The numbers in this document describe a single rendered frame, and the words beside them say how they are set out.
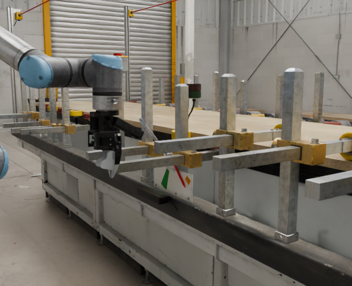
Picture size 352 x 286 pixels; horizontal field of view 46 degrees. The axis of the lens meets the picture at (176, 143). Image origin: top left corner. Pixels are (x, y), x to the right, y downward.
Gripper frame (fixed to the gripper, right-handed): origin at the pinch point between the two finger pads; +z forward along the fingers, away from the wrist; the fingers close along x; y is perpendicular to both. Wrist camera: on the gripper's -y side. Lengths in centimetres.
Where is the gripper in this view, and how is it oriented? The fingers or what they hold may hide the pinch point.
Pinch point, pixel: (113, 173)
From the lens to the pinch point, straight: 133.8
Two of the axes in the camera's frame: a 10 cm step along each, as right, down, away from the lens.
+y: -8.4, 0.6, -5.4
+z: -0.2, 9.9, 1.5
